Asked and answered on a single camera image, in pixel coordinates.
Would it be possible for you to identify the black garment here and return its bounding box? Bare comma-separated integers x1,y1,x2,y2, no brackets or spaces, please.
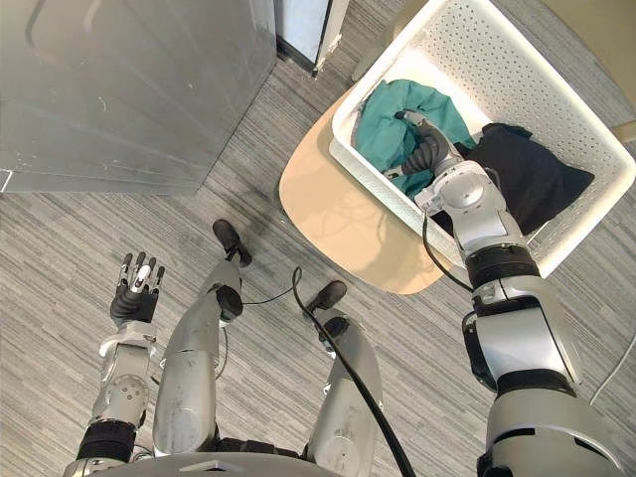
429,122,596,238

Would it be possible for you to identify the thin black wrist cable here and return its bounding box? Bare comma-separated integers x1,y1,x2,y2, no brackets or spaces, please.
421,207,474,292

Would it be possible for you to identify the beige wooden stool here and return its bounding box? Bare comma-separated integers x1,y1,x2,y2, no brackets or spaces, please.
277,29,450,296

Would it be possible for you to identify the white perforated laundry basket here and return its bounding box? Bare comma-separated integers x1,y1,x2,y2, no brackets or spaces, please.
328,0,636,280

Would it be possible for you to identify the teal garment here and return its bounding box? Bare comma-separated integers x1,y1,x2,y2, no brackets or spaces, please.
353,79,474,201

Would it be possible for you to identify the thick black cable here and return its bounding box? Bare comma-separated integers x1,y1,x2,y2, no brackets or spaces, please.
291,266,414,477

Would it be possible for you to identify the silver right robot leg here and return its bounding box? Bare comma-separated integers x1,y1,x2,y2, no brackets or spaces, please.
302,279,385,469

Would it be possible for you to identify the white framed door panel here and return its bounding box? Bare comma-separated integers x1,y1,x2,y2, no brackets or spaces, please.
275,0,350,77

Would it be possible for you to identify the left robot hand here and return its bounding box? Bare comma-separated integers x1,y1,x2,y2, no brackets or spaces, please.
109,251,167,325

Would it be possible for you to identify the thin white cable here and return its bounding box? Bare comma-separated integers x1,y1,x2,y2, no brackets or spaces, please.
587,329,636,404

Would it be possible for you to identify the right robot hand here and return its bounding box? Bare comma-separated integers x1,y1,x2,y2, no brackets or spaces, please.
383,110,468,181

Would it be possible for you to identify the silver robot torso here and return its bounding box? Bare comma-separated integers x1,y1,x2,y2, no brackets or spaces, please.
111,436,324,477

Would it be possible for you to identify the silver left robot leg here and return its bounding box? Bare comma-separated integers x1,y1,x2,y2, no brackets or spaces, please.
151,219,252,457

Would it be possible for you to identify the silver robot leg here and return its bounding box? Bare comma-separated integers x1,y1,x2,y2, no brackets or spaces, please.
151,219,252,457
302,279,385,469

